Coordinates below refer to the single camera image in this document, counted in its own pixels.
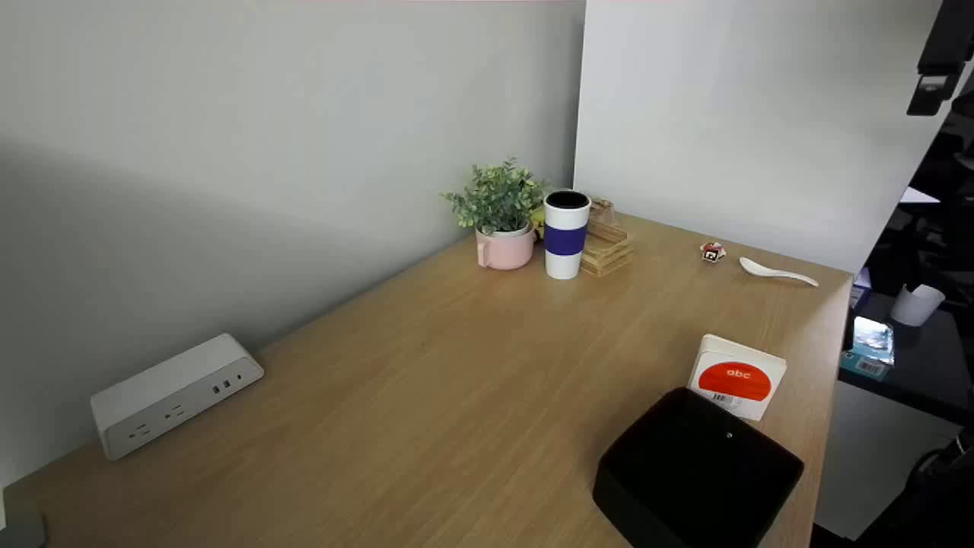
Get white orange abc book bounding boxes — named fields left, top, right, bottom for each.
left=688, top=330, right=787, bottom=419

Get black square box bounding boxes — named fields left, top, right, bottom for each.
left=593, top=385, right=805, bottom=548

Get white power strip box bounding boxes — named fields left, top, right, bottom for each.
left=89, top=335, right=266, bottom=459

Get green plant in pink pot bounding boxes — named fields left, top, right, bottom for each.
left=445, top=158, right=544, bottom=269

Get white cup with blue band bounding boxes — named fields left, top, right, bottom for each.
left=544, top=189, right=592, bottom=281

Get small wooden crate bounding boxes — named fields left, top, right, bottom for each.
left=583, top=198, right=632, bottom=274

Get small red white wrapper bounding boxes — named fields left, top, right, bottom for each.
left=700, top=240, right=729, bottom=265

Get white ceramic spoon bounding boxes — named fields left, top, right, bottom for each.
left=737, top=256, right=820, bottom=290

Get white cup on side table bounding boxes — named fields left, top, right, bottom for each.
left=889, top=284, right=944, bottom=327

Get black side table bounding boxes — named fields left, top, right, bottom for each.
left=840, top=310, right=974, bottom=426

